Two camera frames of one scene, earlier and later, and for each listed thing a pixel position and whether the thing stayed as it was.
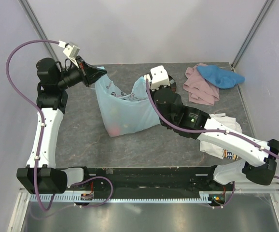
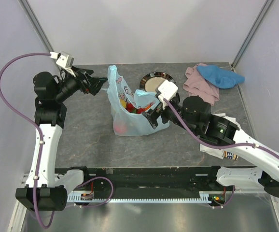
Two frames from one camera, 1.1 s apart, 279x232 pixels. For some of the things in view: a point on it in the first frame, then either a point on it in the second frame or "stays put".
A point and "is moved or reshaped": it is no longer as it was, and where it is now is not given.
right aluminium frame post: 252,34 stays put
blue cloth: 221,78 stays put
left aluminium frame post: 33,18 stays put
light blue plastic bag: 123,114 is moved or reshaped
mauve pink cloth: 200,91 stays put
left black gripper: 90,74 → 93,83
